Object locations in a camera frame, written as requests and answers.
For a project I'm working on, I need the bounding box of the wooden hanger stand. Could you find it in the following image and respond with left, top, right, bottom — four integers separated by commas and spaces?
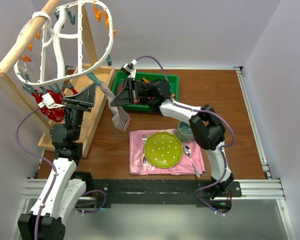
0, 0, 116, 158

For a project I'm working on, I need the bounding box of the silver fork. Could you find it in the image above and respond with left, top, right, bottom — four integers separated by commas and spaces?
141, 133, 147, 167

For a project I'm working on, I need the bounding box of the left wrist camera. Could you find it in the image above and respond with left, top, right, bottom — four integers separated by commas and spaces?
37, 93, 65, 109

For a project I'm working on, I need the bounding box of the red patterned sock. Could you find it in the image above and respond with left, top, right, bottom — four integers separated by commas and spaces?
31, 88, 78, 123

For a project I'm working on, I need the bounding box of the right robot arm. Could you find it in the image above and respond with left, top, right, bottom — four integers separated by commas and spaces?
110, 77, 234, 197

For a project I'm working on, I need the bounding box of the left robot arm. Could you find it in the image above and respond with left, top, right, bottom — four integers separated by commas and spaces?
17, 83, 97, 240

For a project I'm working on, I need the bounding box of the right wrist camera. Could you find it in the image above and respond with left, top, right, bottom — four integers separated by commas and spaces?
120, 59, 137, 78

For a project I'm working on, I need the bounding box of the silver spoon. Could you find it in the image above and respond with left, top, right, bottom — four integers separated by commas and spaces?
183, 145, 201, 178

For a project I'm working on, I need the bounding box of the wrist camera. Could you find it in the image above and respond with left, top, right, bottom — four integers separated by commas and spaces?
120, 59, 137, 78
37, 93, 65, 109

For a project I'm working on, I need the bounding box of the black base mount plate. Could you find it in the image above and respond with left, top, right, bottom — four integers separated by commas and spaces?
83, 179, 234, 214

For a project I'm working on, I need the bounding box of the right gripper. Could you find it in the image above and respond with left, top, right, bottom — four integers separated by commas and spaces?
110, 78, 154, 108

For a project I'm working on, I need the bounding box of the green plastic tray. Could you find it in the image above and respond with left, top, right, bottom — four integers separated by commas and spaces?
111, 71, 179, 112

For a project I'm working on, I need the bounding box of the teal ceramic mug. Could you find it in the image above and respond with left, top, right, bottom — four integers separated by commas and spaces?
175, 121, 194, 143

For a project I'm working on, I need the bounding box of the green scalloped plate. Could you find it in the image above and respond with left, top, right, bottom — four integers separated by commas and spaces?
144, 131, 183, 169

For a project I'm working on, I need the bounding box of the white round sock hanger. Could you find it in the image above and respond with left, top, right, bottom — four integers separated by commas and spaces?
13, 0, 115, 87

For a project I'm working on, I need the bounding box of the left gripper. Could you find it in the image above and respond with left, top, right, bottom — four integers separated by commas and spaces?
60, 83, 97, 141

